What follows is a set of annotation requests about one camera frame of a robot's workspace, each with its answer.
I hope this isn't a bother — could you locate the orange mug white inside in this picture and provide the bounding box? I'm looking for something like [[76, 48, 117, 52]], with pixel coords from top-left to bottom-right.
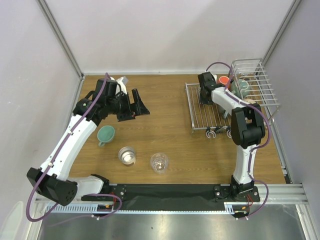
[[217, 76, 230, 86]]

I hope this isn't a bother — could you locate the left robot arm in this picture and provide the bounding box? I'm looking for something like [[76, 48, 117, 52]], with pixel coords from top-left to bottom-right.
[[26, 77, 150, 206]]

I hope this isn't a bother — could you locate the beige ceramic mug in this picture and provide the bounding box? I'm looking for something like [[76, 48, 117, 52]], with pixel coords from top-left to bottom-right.
[[243, 98, 256, 104]]

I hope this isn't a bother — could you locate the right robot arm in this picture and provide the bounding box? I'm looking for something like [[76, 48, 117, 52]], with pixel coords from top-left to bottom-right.
[[197, 72, 268, 201]]

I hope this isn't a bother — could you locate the speckled teal ceramic mug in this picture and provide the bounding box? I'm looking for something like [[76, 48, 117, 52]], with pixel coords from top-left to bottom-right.
[[230, 79, 251, 99]]

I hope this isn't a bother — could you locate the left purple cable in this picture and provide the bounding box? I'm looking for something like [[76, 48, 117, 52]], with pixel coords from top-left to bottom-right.
[[25, 72, 123, 223]]

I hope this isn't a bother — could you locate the small steel cup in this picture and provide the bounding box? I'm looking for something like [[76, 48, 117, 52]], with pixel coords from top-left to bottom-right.
[[118, 146, 136, 166]]

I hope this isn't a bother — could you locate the aluminium front rail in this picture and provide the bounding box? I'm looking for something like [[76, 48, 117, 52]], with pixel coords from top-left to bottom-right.
[[35, 184, 308, 215]]

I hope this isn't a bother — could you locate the metal wire dish rack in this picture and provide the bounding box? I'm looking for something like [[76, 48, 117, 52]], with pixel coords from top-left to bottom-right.
[[185, 58, 281, 138]]

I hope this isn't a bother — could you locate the grey metallic cup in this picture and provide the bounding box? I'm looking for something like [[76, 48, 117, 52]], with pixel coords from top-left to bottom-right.
[[217, 105, 228, 119]]

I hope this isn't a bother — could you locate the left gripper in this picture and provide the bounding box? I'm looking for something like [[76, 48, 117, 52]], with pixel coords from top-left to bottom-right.
[[106, 89, 149, 122]]

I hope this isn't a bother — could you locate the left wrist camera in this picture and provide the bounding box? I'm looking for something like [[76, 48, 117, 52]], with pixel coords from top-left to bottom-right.
[[110, 76, 129, 94]]

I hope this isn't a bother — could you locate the teal small cup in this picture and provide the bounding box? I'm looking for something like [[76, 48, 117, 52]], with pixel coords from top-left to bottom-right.
[[97, 125, 116, 147]]

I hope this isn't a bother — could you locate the clear glass tumbler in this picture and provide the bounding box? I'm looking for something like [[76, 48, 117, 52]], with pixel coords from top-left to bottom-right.
[[150, 152, 169, 174]]

